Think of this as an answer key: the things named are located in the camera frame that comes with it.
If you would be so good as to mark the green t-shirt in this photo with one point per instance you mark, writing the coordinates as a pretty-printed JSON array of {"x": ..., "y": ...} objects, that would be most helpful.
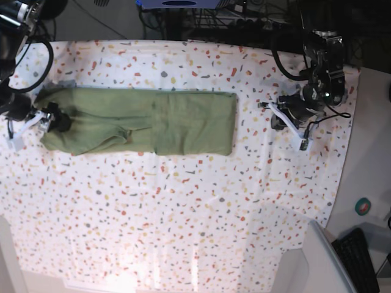
[{"x": 158, "y": 121}]

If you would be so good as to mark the black keyboard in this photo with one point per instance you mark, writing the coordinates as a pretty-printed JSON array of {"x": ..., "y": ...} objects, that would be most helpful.
[{"x": 352, "y": 250}]

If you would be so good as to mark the white plastic bin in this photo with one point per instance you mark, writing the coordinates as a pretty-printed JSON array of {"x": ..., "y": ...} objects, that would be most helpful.
[{"x": 313, "y": 268}]

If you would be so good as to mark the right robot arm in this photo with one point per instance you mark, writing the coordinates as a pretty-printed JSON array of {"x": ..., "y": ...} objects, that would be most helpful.
[{"x": 19, "y": 23}]

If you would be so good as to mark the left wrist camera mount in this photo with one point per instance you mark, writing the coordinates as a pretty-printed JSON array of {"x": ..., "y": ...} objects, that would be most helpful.
[{"x": 302, "y": 140}]

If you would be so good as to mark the terrazzo patterned tablecloth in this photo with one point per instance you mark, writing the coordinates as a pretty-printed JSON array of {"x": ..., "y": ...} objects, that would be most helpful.
[{"x": 137, "y": 221}]

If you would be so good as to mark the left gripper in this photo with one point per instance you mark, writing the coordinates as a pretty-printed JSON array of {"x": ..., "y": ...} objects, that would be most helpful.
[{"x": 300, "y": 107}]

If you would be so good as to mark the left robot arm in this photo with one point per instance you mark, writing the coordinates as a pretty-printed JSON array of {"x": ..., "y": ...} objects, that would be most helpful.
[{"x": 323, "y": 45}]

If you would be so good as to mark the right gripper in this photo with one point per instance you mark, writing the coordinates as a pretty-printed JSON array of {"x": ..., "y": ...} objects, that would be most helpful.
[{"x": 49, "y": 118}]

